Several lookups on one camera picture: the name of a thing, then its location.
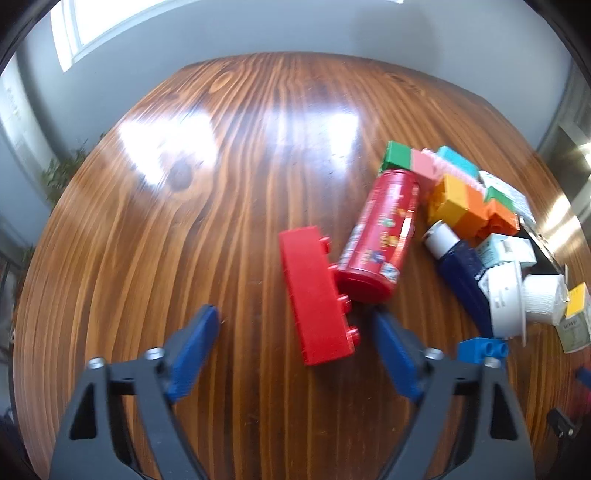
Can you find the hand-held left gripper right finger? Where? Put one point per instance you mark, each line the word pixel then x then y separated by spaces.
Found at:
pixel 392 355

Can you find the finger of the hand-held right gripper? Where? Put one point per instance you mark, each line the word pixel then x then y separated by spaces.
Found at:
pixel 583 377
pixel 561 421

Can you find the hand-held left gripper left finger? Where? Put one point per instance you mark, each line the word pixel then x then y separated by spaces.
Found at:
pixel 194 350

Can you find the long red building block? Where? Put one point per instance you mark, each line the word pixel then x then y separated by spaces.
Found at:
pixel 314 295

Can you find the dark blue tube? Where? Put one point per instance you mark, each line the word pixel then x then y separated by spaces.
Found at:
pixel 461 272

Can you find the pale blue small carton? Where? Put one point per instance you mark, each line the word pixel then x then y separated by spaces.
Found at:
pixel 503 249

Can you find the yellow building block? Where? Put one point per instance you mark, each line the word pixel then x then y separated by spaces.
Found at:
pixel 442 203

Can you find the orange building block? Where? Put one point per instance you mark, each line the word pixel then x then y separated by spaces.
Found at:
pixel 475 210
pixel 501 222

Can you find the wooden desktop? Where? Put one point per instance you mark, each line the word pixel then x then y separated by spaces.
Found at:
pixel 231 184

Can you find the yellow label small box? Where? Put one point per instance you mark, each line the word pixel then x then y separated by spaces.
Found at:
pixel 575 318

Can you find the small blue building block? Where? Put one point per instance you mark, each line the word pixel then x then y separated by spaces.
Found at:
pixel 480 348

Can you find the wrapped white cups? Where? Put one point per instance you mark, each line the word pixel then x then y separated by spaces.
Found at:
pixel 505 295

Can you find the black long case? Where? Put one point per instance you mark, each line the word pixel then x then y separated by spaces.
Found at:
pixel 549 256

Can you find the red printed can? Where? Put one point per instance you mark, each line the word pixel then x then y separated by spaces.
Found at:
pixel 383 226

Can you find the green building block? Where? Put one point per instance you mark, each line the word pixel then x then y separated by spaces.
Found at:
pixel 501 196
pixel 399 157

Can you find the white flat packet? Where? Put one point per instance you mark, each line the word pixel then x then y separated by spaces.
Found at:
pixel 515 196

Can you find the pink hair roller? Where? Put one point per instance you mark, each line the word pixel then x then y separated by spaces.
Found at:
pixel 427 164

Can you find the teal plastic box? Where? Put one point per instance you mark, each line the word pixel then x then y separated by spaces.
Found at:
pixel 455 159

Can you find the green potted plant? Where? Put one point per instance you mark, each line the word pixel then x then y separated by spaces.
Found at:
pixel 64 170

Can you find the grey cabinet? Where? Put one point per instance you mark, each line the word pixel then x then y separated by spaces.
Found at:
pixel 572 134

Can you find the window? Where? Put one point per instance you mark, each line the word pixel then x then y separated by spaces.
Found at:
pixel 101 18

